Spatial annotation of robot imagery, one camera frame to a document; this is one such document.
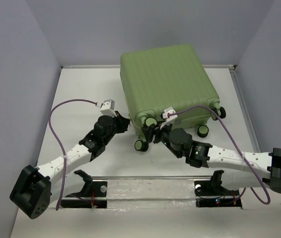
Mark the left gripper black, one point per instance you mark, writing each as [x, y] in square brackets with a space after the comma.
[122, 122]

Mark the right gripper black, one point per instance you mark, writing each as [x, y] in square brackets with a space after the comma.
[153, 130]

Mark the green suitcase with blue lining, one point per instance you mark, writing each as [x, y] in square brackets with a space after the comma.
[172, 76]

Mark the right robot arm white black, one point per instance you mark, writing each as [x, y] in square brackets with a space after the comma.
[233, 169]

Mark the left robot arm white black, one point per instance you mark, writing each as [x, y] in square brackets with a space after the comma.
[36, 186]

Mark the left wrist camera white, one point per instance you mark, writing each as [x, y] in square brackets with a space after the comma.
[107, 107]

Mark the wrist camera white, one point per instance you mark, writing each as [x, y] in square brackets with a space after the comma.
[169, 116]
[107, 107]

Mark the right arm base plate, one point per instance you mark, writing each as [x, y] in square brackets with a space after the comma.
[206, 197]

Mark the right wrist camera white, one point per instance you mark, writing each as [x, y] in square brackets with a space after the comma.
[169, 116]

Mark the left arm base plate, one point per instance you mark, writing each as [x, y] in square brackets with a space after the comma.
[91, 196]

